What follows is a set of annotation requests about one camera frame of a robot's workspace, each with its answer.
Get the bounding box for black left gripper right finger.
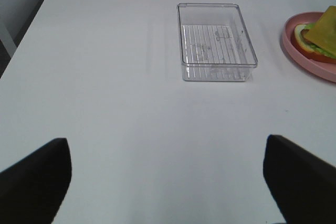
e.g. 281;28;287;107
263;135;335;223

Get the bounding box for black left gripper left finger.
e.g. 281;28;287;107
1;138;72;223

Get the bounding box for green lettuce leaf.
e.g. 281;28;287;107
304;23;335;59

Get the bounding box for bread slice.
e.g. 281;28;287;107
291;24;335;64

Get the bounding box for yellow cheese slice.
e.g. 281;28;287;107
303;6;335;56

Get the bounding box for pink round plate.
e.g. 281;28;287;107
281;12;335;83

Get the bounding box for clear left plastic tray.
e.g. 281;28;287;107
177;3;258;82

